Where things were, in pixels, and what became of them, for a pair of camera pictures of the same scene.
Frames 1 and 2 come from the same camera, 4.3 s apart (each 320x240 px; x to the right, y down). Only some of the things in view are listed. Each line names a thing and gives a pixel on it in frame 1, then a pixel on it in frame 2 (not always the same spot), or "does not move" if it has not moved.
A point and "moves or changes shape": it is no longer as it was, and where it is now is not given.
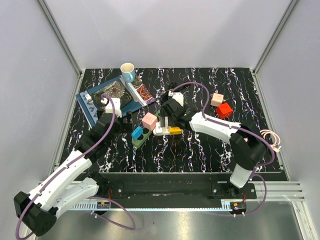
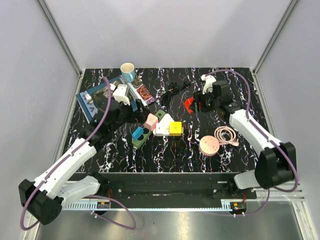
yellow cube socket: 175,130 does not move
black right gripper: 164,114 → 199,97
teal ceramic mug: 128,72 does not move
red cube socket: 224,111 moves or changes shape
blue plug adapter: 137,132 does not move
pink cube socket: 149,121 does not move
